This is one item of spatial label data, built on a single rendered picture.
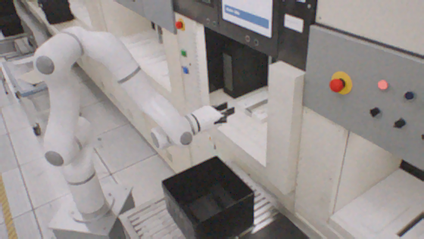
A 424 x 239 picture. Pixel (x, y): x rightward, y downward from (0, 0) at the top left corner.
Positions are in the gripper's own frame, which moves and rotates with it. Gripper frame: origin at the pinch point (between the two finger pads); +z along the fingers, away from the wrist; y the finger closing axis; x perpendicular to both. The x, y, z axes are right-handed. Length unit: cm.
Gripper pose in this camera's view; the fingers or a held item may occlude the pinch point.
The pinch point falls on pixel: (226, 109)
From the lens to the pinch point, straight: 136.8
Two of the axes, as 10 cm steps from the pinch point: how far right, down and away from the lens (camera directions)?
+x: -0.6, -8.2, -5.7
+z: 8.2, -3.6, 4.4
